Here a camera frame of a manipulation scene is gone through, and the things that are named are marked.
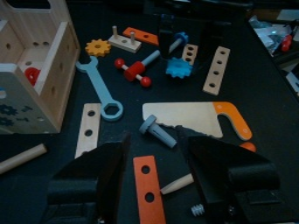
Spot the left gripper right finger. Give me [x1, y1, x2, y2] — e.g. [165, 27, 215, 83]
[175, 125, 286, 224]

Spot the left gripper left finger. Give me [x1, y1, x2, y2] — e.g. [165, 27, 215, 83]
[40, 132, 132, 224]

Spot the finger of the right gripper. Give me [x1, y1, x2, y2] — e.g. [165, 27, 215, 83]
[192, 20, 225, 65]
[156, 13, 176, 60]

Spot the blue toy gear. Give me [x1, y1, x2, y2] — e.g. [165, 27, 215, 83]
[164, 57, 193, 80]

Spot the yellow toy gear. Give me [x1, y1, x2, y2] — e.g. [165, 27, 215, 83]
[84, 38, 113, 58]

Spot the wooden toy toolbox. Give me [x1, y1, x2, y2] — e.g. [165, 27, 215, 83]
[0, 0, 81, 135]

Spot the red toy gear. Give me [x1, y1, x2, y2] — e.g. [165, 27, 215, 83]
[23, 66, 43, 88]

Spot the short orange holed strip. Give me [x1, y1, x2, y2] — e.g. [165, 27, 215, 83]
[121, 26, 160, 47]

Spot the short wooden three-hole strip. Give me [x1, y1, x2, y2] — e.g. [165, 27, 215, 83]
[181, 43, 200, 67]

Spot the long wooden four-hole strip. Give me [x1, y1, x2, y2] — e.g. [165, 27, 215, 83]
[201, 45, 231, 96]

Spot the orange round toy piece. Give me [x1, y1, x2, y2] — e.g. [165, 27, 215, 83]
[237, 142, 258, 153]

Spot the wooden block with two pegs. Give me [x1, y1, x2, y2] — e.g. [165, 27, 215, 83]
[107, 25, 144, 54]

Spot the long orange holed strip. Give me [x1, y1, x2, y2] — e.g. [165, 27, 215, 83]
[132, 155, 168, 224]

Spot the clear plastic bag clutter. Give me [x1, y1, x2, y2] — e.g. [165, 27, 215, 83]
[247, 14, 299, 55]

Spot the wooden two-hole strip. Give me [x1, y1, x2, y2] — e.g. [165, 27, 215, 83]
[73, 102, 103, 159]

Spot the red background object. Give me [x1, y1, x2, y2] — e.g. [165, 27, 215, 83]
[280, 34, 294, 53]

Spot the grey toy bolt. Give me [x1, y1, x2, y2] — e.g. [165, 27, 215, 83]
[137, 114, 179, 149]

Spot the light blue toy wrench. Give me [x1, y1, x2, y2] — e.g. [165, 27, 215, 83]
[75, 55, 125, 123]

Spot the white background object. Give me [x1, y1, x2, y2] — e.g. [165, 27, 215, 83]
[284, 71, 299, 98]

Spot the tapered wooden handle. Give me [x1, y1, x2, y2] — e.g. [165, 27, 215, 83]
[160, 173, 195, 196]

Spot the thick wooden dowel handle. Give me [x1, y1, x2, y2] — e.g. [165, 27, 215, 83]
[0, 143, 49, 176]

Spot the wooden toy saw orange handle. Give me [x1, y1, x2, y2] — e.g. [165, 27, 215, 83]
[141, 101, 254, 142]

